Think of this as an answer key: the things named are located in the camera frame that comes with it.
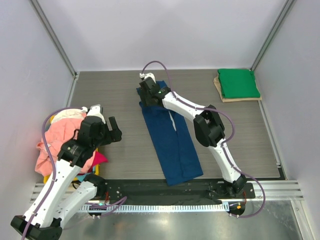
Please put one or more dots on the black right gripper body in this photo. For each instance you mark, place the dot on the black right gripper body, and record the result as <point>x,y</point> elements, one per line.
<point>146,97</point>

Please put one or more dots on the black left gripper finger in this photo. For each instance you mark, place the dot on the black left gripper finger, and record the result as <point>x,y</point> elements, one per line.
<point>115,135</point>
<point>113,123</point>

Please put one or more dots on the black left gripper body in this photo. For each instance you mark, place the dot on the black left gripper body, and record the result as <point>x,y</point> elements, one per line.
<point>104,138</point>

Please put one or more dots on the blue Mickey print t-shirt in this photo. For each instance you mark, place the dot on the blue Mickey print t-shirt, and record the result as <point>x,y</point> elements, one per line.
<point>173,144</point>

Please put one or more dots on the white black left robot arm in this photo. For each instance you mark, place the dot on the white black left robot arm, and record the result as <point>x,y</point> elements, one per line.
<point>49,213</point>

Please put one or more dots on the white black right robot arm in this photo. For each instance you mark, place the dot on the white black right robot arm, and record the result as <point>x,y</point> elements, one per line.
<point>209,132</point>

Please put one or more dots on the magenta t-shirt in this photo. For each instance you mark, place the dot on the magenta t-shirt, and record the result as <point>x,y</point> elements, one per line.
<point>97,159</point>

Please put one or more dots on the cream white t-shirt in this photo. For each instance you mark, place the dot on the cream white t-shirt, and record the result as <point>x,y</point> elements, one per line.
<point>72,113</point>

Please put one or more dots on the pink t-shirt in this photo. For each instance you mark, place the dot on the pink t-shirt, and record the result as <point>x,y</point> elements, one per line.
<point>57,134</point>

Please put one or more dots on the folded beige t-shirt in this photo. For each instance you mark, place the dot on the folded beige t-shirt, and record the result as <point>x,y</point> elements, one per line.
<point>225,99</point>

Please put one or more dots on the yellow plastic bin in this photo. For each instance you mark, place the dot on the yellow plastic bin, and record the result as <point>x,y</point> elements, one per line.
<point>94,169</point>

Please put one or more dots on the folded green t-shirt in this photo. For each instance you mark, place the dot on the folded green t-shirt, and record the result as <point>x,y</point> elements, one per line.
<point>237,83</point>

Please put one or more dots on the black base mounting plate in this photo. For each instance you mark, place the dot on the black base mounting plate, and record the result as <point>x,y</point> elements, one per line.
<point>158,192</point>

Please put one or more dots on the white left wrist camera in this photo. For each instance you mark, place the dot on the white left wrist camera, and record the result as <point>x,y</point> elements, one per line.
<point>95,110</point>

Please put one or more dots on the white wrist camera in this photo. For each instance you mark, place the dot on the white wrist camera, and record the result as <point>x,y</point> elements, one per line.
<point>144,76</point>
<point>95,110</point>

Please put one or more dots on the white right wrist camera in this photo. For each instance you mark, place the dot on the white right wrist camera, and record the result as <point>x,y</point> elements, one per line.
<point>144,76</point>

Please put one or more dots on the white slotted cable duct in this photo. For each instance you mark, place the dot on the white slotted cable duct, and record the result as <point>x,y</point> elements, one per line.
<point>224,207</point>

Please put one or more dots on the left aluminium frame post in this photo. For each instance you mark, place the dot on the left aluminium frame post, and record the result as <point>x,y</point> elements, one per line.
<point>52,35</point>

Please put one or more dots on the aluminium frame post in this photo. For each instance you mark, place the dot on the aluminium frame post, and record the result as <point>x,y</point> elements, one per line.
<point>52,35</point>
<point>284,12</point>

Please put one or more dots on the aluminium extrusion rail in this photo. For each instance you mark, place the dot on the aluminium extrusion rail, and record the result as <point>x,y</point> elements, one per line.
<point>275,190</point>

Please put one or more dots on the right aluminium frame post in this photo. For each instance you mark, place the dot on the right aluminium frame post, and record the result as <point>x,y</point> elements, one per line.
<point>284,12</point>

